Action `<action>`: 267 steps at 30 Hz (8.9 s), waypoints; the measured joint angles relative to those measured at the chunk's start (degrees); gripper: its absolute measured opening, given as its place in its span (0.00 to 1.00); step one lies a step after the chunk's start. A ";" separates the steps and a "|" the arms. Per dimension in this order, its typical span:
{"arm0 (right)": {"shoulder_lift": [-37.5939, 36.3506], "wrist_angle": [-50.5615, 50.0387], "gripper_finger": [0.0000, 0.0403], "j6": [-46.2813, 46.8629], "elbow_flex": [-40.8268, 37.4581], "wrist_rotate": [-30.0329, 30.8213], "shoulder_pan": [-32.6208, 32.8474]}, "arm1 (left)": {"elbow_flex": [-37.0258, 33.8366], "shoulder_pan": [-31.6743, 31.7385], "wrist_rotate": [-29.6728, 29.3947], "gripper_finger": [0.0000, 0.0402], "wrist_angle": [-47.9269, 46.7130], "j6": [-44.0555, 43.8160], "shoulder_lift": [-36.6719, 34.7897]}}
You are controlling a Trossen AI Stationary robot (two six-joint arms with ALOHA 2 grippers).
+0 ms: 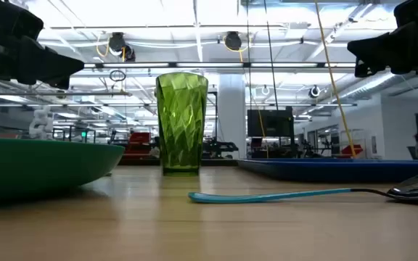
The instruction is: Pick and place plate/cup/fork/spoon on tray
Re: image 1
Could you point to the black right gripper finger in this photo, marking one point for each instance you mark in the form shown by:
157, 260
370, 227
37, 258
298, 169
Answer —
372, 49
365, 69

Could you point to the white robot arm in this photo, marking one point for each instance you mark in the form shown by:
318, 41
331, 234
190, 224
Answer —
41, 123

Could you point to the green plate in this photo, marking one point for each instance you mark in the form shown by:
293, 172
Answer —
31, 166

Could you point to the red tool cabinet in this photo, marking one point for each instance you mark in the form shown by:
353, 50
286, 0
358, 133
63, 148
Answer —
136, 145

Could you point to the black monitor on stand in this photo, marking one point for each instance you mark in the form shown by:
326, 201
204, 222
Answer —
270, 123

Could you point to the blue plastic tray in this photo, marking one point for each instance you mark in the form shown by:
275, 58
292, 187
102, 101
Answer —
339, 170

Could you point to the green faceted plastic cup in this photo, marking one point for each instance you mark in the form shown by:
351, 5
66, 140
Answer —
181, 123

